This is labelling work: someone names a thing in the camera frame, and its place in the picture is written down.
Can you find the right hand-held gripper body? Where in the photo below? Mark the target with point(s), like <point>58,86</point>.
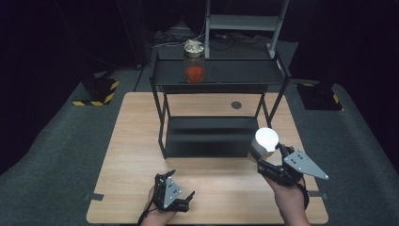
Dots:
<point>301,163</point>

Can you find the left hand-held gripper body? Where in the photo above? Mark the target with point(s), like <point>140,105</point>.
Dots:
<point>167,193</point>

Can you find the black metal shelf rack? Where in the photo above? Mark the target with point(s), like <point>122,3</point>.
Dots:
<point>238,72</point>

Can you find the glass jar with gold lid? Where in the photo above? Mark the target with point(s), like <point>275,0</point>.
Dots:
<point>194,70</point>

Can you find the person's right hand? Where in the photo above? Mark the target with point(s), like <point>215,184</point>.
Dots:
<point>290,197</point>

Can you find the grey tape strip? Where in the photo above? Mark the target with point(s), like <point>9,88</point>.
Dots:
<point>320,195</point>

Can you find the dark round table grommet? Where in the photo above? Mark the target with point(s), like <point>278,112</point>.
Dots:
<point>236,105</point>

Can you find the black yellow striped stand base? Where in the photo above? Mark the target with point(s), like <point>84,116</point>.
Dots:
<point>318,97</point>
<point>102,91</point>

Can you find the grey metal stand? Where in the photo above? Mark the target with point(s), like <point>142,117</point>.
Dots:
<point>244,22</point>

